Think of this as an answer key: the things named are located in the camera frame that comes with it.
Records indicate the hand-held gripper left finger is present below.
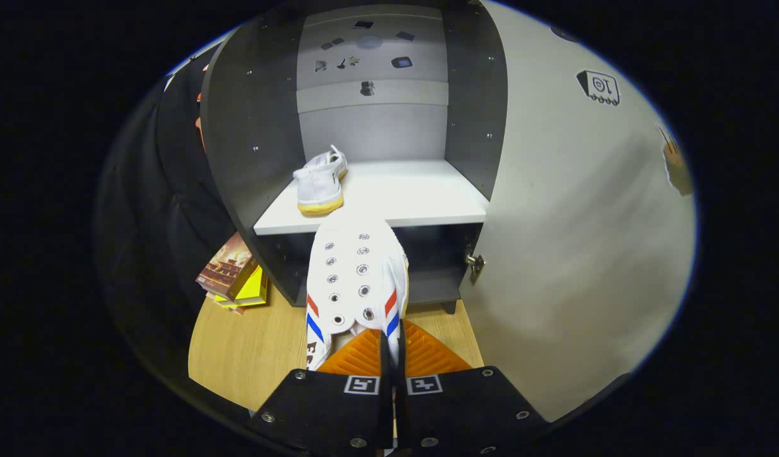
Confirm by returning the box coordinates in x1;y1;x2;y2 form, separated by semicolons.
250;327;394;455

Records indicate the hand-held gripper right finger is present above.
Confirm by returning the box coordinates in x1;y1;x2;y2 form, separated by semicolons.
396;319;549;455

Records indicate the white canvas shoe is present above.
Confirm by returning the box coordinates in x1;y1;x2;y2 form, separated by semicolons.
293;145;349;216
304;208;410;373

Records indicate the beige shoe cabinet door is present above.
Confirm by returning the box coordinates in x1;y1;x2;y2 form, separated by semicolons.
459;0;698;423

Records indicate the yellow book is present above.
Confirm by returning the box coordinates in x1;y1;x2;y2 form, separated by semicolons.
211;263;269;310

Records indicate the brown book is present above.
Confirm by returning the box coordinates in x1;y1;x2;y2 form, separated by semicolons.
196;232;260;301

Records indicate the black backdrop cloth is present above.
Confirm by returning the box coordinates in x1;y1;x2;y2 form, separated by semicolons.
97;57;239;359

